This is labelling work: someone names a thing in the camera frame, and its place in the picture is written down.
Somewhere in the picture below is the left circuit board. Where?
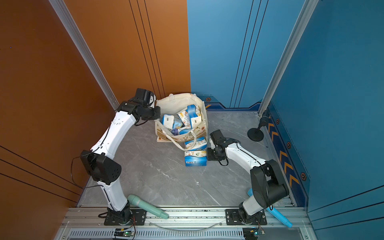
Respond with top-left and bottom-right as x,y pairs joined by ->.
113,228 -> 136,240

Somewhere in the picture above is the blue tissue pack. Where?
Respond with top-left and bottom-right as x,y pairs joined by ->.
187,105 -> 202,128
161,114 -> 175,130
185,150 -> 208,167

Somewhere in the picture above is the cream floral canvas bag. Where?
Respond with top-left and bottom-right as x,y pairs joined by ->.
155,93 -> 208,151

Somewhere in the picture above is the purple cartoon tissue pack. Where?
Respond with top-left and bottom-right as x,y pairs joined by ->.
171,129 -> 180,136

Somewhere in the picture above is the aluminium corner post left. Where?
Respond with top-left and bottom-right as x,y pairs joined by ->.
49,0 -> 119,110

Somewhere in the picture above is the circuit board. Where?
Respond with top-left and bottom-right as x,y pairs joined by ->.
243,228 -> 265,240
113,228 -> 136,240

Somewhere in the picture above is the aluminium corner post right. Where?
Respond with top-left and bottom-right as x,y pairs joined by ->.
258,0 -> 319,118

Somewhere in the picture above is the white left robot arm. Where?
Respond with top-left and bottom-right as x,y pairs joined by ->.
80,89 -> 161,225

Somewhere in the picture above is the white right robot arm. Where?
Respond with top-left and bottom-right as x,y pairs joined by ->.
207,130 -> 290,225

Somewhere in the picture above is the right circuit board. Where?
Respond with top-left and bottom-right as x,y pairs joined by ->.
243,228 -> 265,240

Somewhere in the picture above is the aluminium corner post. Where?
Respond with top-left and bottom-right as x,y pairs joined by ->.
258,0 -> 319,118
49,0 -> 119,110

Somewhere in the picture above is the floral tissue pack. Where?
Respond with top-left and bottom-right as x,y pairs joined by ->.
177,109 -> 191,129
179,128 -> 192,135

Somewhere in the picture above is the floral tissue pack front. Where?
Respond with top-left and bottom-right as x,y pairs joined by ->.
179,128 -> 192,135

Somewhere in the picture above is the green handheld cylinder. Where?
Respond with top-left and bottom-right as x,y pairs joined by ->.
127,195 -> 169,219

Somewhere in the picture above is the black round-base microphone stand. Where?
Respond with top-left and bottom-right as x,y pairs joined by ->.
247,116 -> 269,142

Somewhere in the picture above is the blue handheld cylinder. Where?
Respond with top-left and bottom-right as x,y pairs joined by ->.
245,188 -> 293,228

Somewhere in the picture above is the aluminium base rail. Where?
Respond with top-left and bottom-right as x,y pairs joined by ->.
55,207 -> 317,240

